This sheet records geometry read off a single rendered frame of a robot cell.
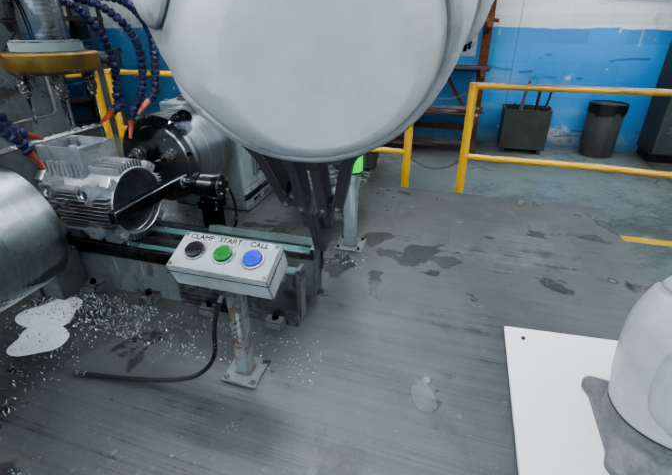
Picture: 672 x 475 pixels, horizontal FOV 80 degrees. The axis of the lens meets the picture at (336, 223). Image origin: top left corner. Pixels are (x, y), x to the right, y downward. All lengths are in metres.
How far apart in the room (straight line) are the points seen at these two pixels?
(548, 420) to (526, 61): 5.11
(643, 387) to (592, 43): 5.23
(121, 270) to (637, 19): 5.57
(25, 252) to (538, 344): 0.95
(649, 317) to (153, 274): 0.92
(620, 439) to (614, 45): 5.28
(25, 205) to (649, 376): 0.97
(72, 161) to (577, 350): 1.12
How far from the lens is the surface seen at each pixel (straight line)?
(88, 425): 0.83
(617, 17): 5.80
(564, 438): 0.78
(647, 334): 0.67
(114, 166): 1.01
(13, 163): 1.10
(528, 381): 0.84
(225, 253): 0.63
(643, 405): 0.72
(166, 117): 1.21
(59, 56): 1.00
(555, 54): 5.69
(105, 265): 1.11
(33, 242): 0.85
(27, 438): 0.86
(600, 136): 5.53
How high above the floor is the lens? 1.38
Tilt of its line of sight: 26 degrees down
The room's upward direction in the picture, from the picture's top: straight up
